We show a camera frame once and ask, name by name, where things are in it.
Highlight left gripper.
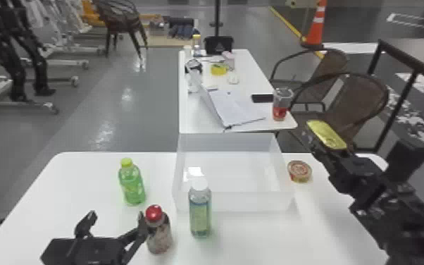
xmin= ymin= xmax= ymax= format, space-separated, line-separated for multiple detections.
xmin=40 ymin=210 xmax=149 ymax=265

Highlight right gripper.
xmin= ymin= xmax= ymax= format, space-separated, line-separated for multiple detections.
xmin=299 ymin=127 xmax=387 ymax=209

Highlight red round can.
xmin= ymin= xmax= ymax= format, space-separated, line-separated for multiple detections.
xmin=286 ymin=159 xmax=313 ymax=184

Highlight red capped bottle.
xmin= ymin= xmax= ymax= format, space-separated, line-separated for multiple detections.
xmin=144 ymin=204 xmax=174 ymax=255

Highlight green bottle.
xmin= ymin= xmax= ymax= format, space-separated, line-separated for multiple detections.
xmin=118 ymin=157 xmax=147 ymax=207

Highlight brown chair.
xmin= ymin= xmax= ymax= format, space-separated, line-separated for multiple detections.
xmin=92 ymin=0 xmax=149 ymax=59
xmin=269 ymin=48 xmax=351 ymax=112
xmin=289 ymin=71 xmax=391 ymax=152

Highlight clear cup with red drink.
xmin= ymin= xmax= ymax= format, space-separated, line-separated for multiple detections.
xmin=271 ymin=87 xmax=294 ymax=122

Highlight black phone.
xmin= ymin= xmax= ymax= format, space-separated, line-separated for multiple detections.
xmin=250 ymin=93 xmax=275 ymax=104

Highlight clear box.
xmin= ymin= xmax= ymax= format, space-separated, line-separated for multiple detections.
xmin=171 ymin=132 xmax=296 ymax=213

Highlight white papers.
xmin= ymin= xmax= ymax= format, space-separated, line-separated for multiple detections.
xmin=196 ymin=82 xmax=267 ymax=130

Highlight orange cone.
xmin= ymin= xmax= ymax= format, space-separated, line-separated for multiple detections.
xmin=300 ymin=0 xmax=328 ymax=48

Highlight white side table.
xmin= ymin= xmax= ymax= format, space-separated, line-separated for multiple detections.
xmin=177 ymin=48 xmax=299 ymax=135

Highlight yellow tape roll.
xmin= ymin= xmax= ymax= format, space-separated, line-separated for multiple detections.
xmin=210 ymin=62 xmax=230 ymax=77

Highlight dark side table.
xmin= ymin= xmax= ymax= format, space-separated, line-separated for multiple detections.
xmin=366 ymin=38 xmax=424 ymax=154

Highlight black bag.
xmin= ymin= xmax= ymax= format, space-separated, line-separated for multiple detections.
xmin=203 ymin=35 xmax=235 ymax=56

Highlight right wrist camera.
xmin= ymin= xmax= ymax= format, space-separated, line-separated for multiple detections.
xmin=384 ymin=138 xmax=424 ymax=183

